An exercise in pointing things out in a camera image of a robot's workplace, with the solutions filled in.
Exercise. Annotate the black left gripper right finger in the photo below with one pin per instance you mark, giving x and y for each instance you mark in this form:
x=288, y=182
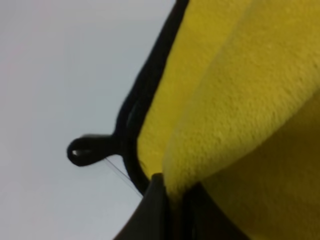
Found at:
x=203, y=220

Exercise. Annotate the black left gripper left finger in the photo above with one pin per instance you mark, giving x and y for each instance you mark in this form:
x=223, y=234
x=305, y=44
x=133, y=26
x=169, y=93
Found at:
x=152, y=218

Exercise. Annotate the yellow towel with black trim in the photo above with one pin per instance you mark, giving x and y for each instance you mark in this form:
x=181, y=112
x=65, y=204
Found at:
x=228, y=98

